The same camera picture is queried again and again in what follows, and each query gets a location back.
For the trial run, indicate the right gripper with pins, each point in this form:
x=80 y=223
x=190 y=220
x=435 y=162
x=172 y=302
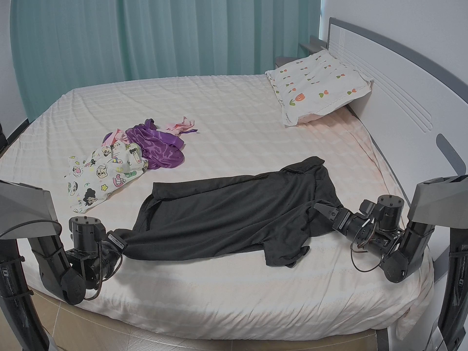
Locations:
x=351 y=227

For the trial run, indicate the pink garment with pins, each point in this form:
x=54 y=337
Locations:
x=181 y=124

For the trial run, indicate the black T-shirt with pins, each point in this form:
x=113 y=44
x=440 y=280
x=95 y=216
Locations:
x=226 y=218

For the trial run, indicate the purple garment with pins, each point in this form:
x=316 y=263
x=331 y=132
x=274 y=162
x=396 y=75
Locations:
x=161 y=148

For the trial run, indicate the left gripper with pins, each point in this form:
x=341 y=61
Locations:
x=113 y=250

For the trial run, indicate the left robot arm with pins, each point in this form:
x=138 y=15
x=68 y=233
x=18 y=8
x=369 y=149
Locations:
x=51 y=265

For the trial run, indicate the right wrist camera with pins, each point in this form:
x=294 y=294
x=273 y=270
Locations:
x=366 y=208

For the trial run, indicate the bed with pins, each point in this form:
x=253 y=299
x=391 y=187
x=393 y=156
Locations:
x=237 y=123

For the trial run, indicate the white printed pillow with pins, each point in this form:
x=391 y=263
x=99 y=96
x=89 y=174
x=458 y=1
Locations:
x=318 y=82

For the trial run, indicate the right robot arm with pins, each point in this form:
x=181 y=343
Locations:
x=413 y=240

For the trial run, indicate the white printed pyjama top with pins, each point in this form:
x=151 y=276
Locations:
x=102 y=181

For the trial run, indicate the blue-green curtain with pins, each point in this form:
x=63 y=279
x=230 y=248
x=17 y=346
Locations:
x=146 y=31

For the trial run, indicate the grey bedside table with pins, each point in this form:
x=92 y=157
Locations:
x=292 y=60

